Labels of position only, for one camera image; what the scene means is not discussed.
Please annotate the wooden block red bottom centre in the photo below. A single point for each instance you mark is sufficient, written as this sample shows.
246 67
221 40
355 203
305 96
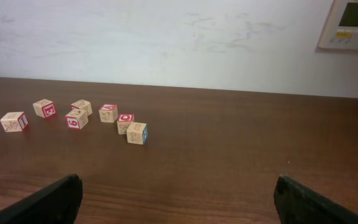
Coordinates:
76 119

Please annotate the wooden block far left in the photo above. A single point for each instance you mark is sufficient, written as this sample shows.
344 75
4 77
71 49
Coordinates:
14 122

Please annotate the red letter Q block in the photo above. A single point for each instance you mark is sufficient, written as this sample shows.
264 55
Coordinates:
123 122

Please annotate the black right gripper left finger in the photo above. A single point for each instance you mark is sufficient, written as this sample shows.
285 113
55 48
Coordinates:
57 203

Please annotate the wooden block top centre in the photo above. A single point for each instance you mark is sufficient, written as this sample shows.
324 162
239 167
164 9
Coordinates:
82 105

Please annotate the plain wooden block right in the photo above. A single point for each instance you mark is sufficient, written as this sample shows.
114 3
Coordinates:
137 133

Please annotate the red letter A block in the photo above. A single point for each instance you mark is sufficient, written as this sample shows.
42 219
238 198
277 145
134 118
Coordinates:
108 113

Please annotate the white wall control panel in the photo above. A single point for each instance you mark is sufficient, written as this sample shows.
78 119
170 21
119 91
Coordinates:
340 30

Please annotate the wooden block upper left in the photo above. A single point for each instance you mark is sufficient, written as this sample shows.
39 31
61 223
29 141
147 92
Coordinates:
45 108

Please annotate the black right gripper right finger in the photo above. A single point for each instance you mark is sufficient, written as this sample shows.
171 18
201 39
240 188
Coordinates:
297 204

